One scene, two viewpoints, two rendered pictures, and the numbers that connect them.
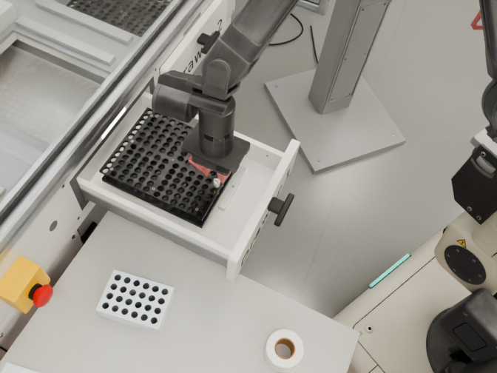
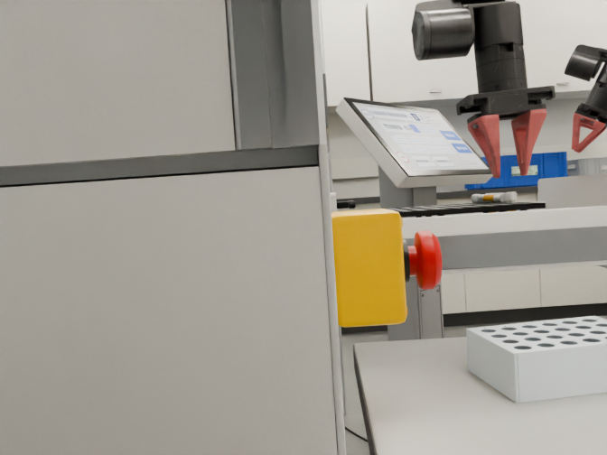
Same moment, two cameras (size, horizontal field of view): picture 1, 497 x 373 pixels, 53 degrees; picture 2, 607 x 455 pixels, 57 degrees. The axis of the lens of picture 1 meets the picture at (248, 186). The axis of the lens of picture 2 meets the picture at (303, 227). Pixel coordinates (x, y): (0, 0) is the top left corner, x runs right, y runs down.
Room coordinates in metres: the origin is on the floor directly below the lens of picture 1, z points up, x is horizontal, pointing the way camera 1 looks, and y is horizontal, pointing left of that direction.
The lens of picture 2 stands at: (-0.13, 0.49, 0.92)
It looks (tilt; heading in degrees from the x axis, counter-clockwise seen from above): 3 degrees down; 345
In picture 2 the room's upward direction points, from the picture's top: 4 degrees counter-clockwise
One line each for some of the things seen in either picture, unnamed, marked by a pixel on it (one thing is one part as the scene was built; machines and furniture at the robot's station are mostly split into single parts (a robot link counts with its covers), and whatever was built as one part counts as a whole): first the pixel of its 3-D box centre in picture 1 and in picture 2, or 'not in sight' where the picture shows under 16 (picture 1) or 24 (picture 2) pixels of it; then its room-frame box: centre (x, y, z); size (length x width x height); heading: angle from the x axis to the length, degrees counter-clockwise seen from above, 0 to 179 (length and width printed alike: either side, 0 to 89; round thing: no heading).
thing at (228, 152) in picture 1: (216, 138); (501, 80); (0.48, 0.07, 1.05); 0.10 x 0.07 x 0.07; 73
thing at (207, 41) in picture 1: (205, 40); (344, 204); (0.84, 0.15, 0.91); 0.07 x 0.04 x 0.01; 163
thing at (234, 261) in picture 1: (263, 209); (590, 218); (0.45, -0.04, 0.87); 0.29 x 0.02 x 0.11; 163
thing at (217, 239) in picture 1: (169, 167); (422, 236); (0.52, 0.16, 0.86); 0.40 x 0.26 x 0.06; 73
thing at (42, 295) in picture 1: (40, 294); (417, 260); (0.22, 0.32, 0.88); 0.04 x 0.03 x 0.04; 163
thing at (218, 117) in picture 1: (213, 112); (491, 31); (0.48, 0.07, 1.11); 0.07 x 0.06 x 0.07; 78
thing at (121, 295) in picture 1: (136, 301); (559, 355); (0.26, 0.18, 0.78); 0.12 x 0.08 x 0.04; 82
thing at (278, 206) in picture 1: (278, 206); not in sight; (0.45, -0.06, 0.91); 0.07 x 0.04 x 0.01; 163
